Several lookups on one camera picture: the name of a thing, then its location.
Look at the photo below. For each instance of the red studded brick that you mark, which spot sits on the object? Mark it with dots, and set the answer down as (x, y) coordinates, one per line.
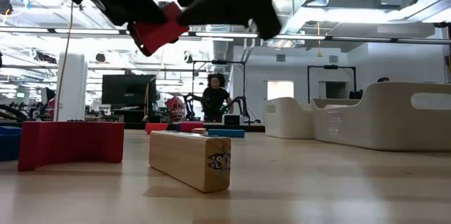
(158, 35)

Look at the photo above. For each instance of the orange square studded brick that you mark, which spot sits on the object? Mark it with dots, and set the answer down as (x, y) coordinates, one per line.
(156, 128)

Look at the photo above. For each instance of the wooden block with blue face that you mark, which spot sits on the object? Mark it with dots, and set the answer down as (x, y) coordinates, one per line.
(186, 157)

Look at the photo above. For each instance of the background black robot arm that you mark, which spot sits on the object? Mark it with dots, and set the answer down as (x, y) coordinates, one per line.
(189, 106)
(242, 104)

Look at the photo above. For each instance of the beam with light strips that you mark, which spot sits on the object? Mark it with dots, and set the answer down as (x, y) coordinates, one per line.
(88, 31)

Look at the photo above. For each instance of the large black monitor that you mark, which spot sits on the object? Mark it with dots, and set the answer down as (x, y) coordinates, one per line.
(128, 92)

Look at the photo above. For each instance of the white pillar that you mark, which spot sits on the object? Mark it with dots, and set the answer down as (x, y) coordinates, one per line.
(72, 86)

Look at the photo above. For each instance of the red equipment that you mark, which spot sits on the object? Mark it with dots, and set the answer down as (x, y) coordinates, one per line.
(175, 107)

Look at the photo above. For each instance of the person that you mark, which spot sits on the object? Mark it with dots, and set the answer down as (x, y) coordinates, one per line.
(215, 104)
(383, 80)

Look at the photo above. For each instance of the small black white box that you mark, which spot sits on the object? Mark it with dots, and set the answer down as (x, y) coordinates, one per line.
(232, 120)

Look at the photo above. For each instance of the red rounded block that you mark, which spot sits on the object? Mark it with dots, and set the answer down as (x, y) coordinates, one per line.
(192, 127)

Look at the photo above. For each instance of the blue flat block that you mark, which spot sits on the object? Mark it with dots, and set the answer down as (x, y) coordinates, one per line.
(226, 133)

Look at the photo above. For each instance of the red arch block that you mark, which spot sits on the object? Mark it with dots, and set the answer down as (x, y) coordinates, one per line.
(70, 139)

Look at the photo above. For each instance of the grey plastic bin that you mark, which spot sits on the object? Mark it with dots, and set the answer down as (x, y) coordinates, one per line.
(380, 122)

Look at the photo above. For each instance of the black gantry frame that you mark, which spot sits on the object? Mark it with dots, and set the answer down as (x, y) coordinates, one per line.
(331, 66)
(218, 62)

